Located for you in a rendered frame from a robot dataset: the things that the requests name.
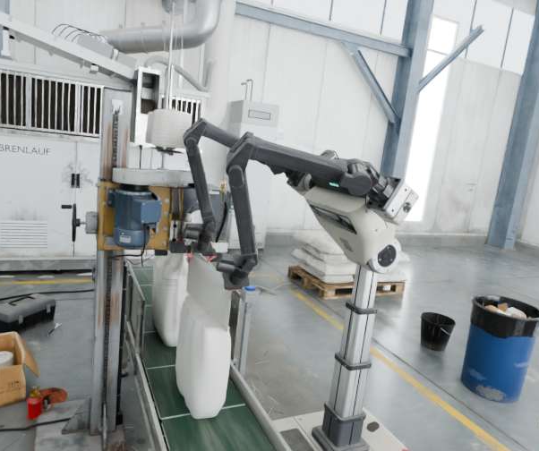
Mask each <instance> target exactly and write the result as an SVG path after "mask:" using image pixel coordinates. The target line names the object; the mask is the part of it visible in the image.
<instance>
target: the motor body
mask: <svg viewBox="0 0 539 451"><path fill-rule="evenodd" d="M151 194H152V191H150V190H147V191H131V190H125V189H121V188H116V189H115V215H114V222H115V223H116V225H114V242H115V244H116V245H117V246H119V247H123V248H128V249H137V248H142V247H143V244H144V226H143V225H142V223H140V222H139V221H136V220H134V219H132V212H133V200H148V199H150V195H151ZM149 238H150V228H149V227H148V226H147V231H146V245H147V244H148V242H149ZM146 245H145V246H146Z"/></svg>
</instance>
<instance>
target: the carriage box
mask: <svg viewBox="0 0 539 451"><path fill-rule="evenodd" d="M119 185H120V183H101V182H100V181H99V179H98V182H97V183H95V187H97V188H98V190H99V192H100V194H99V207H98V191H97V212H98V233H97V234H96V241H97V246H98V250H99V251H102V250H143V247H142V248H137V249H128V248H123V247H119V246H106V236H114V226H115V225H116V223H115V222H114V215H115V208H114V207H109V206H108V205H107V196H108V188H120V187H119ZM149 190H150V191H152V192H155V193H156V194H157V195H158V196H159V197H160V201H162V211H161V221H160V222H159V228H158V234H155V233H154V232H153V230H152V229H151V228H150V238H149V242H148V244H147V245H146V246H145V250H169V241H170V228H171V216H172V203H173V190H174V189H173V187H172V186H171V185H169V184H154V185H149Z"/></svg>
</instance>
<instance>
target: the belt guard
mask: <svg viewBox="0 0 539 451"><path fill-rule="evenodd" d="M157 170H158V169H143V168H113V181H114V182H117V183H128V184H139V185H154V184H176V183H193V177H192V173H191V171H188V170H185V171H186V172H184V170H183V171H180V170H169V171H157Z"/></svg>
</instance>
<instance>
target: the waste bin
mask: <svg viewBox="0 0 539 451"><path fill-rule="evenodd" d="M470 301H471V303H472V309H471V314H470V322H471V323H470V328H469V333H468V339H467V343H466V353H465V359H464V364H463V369H462V374H461V381H462V383H463V384H464V385H465V387H467V388H468V389H469V390H471V391H472V392H474V393H475V394H477V395H479V396H481V397H484V398H486V399H489V400H492V401H495V402H499V403H515V402H516V401H517V400H518V399H519V398H520V394H521V391H522V387H523V385H524V382H525V378H526V373H527V370H528V366H529V363H530V360H531V357H532V353H533V350H534V347H535V341H536V338H537V337H539V308H537V307H535V306H534V305H532V304H529V303H527V302H522V301H520V300H516V299H513V298H509V297H505V296H500V295H494V294H477V295H474V296H473V297H471V300H470ZM503 303H506V304H507V305H508V308H512V307H513V308H515V309H517V310H519V311H523V312H524V313H525V315H526V318H520V317H515V316H510V315H507V314H503V313H499V312H497V311H492V310H490V309H488V308H485V306H488V305H491V306H494V307H496V308H497V309H499V308H498V305H499V304H503ZM528 317H531V319H529V318H528Z"/></svg>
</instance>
